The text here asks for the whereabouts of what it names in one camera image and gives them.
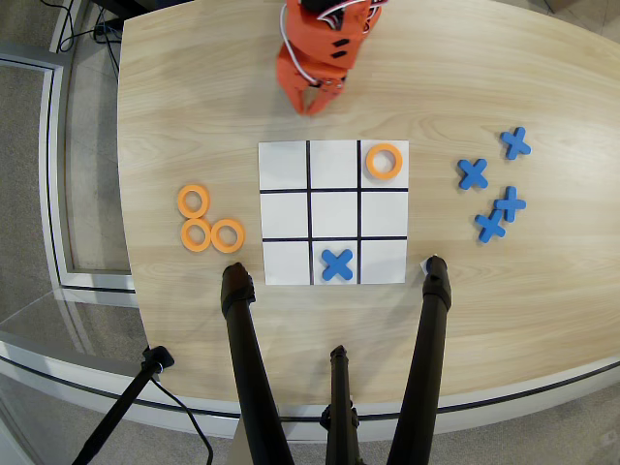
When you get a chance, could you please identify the black floor cables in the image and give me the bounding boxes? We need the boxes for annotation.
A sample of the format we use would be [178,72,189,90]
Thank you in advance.
[56,0,122,74]

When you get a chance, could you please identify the grey metal glass frame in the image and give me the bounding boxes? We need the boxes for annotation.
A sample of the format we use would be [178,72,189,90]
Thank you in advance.
[0,41,141,311]

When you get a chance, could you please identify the black stand cable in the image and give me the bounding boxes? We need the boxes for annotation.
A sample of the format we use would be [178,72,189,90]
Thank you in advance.
[149,377,214,465]

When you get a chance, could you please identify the black slim stand pole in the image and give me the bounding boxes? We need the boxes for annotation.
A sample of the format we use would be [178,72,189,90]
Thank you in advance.
[71,345,175,465]

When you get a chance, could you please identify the thin black tripod leg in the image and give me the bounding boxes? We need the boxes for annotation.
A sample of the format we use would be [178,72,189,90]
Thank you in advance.
[319,345,363,465]

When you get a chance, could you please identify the white servo cable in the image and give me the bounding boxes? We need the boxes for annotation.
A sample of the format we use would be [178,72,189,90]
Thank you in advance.
[279,3,324,88]

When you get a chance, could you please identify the orange foam ring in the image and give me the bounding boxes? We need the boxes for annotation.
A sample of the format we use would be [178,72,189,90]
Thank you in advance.
[180,217,213,252]
[210,218,246,254]
[365,142,404,181]
[176,183,211,219]

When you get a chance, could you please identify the blue foam cross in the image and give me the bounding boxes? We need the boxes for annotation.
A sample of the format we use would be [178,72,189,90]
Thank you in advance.
[321,248,355,282]
[456,158,489,191]
[474,208,507,243]
[493,185,527,223]
[500,126,533,161]

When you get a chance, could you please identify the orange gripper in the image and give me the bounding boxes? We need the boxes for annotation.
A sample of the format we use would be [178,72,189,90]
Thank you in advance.
[275,44,351,116]

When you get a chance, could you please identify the white tic-tac-toe grid sheet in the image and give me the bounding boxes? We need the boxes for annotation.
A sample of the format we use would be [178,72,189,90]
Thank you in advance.
[258,139,411,287]

